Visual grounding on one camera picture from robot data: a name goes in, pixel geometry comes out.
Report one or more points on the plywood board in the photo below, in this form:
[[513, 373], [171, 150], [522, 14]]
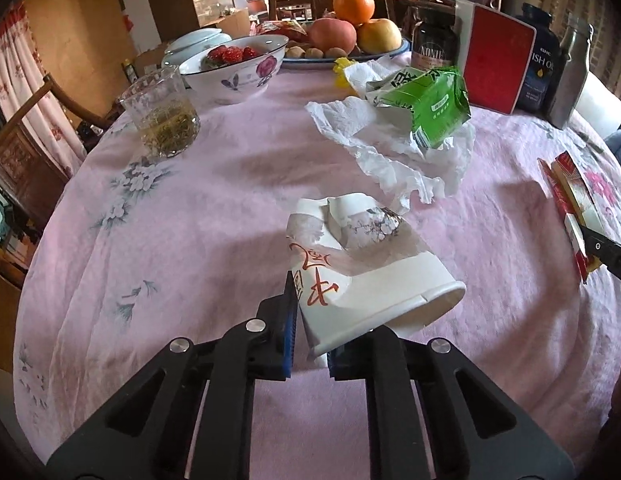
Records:
[[75, 35]]

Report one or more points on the white cushion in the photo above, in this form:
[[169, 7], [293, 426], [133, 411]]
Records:
[[605, 105]]

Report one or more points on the red flat box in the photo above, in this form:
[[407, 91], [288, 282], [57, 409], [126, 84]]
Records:
[[495, 60]]

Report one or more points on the glass cup of tea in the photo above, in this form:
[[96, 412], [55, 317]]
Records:
[[165, 125]]

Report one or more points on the yellow plastic flower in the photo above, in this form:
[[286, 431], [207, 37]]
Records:
[[342, 65]]

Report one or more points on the green paper packet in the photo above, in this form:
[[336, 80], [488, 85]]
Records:
[[435, 110]]

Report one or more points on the metal bottle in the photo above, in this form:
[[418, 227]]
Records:
[[570, 75]]

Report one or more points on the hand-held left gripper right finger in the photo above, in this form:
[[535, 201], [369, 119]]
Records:
[[333, 365]]

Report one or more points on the red and white cigarette box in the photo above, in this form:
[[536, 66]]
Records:
[[570, 195]]

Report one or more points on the yellow apple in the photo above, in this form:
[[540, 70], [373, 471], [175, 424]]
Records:
[[379, 35]]

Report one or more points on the blue cloth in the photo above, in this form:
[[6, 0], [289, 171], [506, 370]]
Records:
[[620, 147]]

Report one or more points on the small cardboard box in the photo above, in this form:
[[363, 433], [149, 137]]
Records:
[[233, 22]]

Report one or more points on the dark supplement bottle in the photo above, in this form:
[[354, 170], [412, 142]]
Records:
[[433, 40]]

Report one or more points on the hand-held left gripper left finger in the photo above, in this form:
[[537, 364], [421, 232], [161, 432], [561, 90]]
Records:
[[289, 330]]

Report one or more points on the floral porcelain bowl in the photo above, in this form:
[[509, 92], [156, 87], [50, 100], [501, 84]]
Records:
[[240, 80]]

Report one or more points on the white tissue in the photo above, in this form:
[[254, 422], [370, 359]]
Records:
[[390, 155]]

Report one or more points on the pink floral curtain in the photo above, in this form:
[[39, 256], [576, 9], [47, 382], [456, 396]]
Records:
[[20, 85]]

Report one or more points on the crushed white paper cup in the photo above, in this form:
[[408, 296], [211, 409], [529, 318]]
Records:
[[370, 280]]

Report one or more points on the pink floral tablecloth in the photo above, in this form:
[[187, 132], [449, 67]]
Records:
[[190, 235]]

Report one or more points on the strawberry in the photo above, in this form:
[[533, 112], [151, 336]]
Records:
[[234, 53], [218, 53], [250, 52]]

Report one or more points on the blue rimmed fruit plate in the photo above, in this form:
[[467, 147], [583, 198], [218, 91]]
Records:
[[370, 57]]

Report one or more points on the carved wooden cabinet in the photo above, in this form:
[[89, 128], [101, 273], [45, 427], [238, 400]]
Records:
[[20, 170]]

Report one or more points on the orange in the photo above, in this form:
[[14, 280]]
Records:
[[354, 5]]

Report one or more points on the red snack packet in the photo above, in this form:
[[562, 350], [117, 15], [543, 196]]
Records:
[[285, 27]]

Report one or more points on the white lidded porcelain bowl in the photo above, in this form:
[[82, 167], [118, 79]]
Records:
[[195, 40]]

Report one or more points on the red apple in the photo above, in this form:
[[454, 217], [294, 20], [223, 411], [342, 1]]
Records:
[[333, 35]]

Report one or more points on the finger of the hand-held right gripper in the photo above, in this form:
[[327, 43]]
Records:
[[608, 255]]

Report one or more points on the kiwi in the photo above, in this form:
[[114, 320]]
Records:
[[294, 52], [313, 53], [335, 52]]

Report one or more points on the blue supplement bottle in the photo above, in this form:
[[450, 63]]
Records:
[[543, 70]]

